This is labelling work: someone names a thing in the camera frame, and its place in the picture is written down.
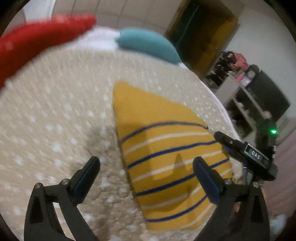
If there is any red quilt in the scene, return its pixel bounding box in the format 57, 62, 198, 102
1, 14, 96, 88

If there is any white shelf unit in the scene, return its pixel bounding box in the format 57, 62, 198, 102
204, 51, 271, 142

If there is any beige heart-pattern blanket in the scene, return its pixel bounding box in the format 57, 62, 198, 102
1, 47, 235, 240

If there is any white built-in wardrobe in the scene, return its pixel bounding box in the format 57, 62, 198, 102
53, 0, 185, 35

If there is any dark wooden door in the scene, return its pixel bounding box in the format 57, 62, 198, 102
166, 1, 238, 77

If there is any pink white bed sheet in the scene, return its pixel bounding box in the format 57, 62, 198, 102
66, 26, 120, 51

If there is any teal pillow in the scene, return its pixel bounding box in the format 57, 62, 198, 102
116, 27, 182, 64

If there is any pink clothing on shelf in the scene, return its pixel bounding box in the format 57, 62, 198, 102
233, 52, 249, 71

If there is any yellow striped small sweater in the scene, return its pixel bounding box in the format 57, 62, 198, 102
113, 82, 233, 231

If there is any black television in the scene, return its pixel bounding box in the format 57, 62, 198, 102
246, 70, 290, 121

